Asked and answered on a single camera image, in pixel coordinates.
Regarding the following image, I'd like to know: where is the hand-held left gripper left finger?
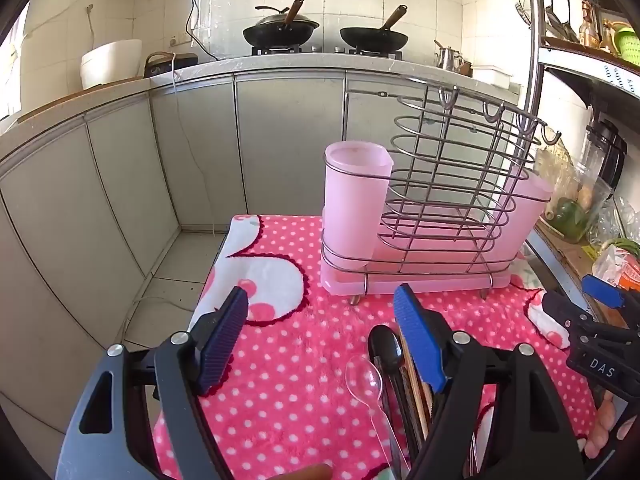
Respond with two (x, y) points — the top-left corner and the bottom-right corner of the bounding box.
(55, 285), (251, 480)

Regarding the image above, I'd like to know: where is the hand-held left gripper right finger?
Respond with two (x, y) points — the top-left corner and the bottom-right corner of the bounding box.
(392, 282), (588, 480)

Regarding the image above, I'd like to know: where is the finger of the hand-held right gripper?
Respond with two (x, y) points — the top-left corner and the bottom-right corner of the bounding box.
(541, 291), (640, 343)
(581, 274), (640, 311)

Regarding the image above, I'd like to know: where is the wooden chopstick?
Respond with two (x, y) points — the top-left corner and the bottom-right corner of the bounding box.
(417, 377), (436, 423)
(398, 332), (432, 443)

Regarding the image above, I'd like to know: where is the black spoon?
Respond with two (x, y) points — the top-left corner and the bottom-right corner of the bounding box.
(367, 324), (423, 466)

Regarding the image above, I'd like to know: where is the clear plastic spoon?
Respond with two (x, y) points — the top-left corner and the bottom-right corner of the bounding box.
(345, 355), (408, 480)

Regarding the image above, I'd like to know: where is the pink plastic utensil cup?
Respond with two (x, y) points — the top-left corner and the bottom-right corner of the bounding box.
(492, 172), (555, 263)
(322, 141), (392, 268)

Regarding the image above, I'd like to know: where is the steel wire utensil rack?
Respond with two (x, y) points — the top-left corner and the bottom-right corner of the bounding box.
(320, 85), (562, 306)

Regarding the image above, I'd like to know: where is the person's right hand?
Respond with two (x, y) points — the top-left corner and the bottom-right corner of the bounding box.
(584, 392), (640, 461)

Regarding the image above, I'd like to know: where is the food packet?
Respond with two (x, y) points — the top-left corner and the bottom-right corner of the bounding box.
(592, 245), (640, 288)

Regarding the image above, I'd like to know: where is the pink plastic drip tray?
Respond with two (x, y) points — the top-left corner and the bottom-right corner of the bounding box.
(320, 255), (512, 295)

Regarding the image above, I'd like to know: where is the group of clear glass cups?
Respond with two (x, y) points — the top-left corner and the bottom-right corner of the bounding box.
(587, 195), (640, 253)

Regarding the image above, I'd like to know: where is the glass jar with green contents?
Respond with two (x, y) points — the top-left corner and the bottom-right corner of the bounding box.
(542, 160), (615, 245)

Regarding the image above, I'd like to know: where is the pink polka dot blanket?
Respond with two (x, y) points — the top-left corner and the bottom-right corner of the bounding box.
(152, 214), (601, 480)

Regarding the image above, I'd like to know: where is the black blender jug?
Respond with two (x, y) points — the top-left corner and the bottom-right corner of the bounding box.
(580, 119), (629, 201)

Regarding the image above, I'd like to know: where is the brown rounded object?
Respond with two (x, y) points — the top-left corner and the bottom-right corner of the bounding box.
(279, 462), (334, 480)

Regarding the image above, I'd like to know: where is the grey kitchen cabinet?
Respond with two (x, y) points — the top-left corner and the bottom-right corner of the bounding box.
(0, 55), (523, 461)

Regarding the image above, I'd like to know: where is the metal shelf rack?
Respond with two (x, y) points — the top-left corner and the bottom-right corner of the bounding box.
(522, 0), (640, 326)

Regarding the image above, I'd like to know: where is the white rectangular container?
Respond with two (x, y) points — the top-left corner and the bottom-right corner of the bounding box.
(471, 64), (515, 88)

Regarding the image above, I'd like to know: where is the green plastic colander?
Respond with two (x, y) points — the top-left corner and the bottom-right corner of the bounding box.
(611, 27), (640, 66)

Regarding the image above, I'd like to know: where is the amber bottle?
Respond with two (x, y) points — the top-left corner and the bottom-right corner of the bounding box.
(579, 0), (601, 47)

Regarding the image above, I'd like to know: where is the steel ladle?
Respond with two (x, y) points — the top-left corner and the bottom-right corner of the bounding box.
(544, 0), (578, 41)

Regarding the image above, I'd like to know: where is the steel kettle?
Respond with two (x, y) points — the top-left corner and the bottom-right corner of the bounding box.
(433, 39), (465, 72)

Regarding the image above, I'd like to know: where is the wooden board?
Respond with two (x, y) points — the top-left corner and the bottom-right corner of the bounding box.
(17, 76), (146, 125)

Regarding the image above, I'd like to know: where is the white rice cooker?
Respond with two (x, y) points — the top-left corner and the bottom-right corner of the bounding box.
(80, 38), (144, 92)

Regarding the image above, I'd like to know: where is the gas stove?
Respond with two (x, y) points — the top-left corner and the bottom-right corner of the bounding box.
(250, 42), (405, 58)

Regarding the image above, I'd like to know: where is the black wok with lid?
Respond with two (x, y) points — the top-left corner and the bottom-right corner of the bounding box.
(242, 0), (321, 48)

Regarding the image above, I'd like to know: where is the window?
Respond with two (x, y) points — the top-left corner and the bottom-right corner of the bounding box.
(0, 2), (31, 121)

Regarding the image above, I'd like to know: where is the white power cable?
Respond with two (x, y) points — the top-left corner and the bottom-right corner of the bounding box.
(170, 52), (218, 235)

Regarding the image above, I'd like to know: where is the wire strainer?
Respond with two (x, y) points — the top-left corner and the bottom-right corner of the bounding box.
(511, 0), (535, 27)

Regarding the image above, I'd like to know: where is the black wok with wooden handle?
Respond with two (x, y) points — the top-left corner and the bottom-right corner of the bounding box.
(339, 4), (410, 52)

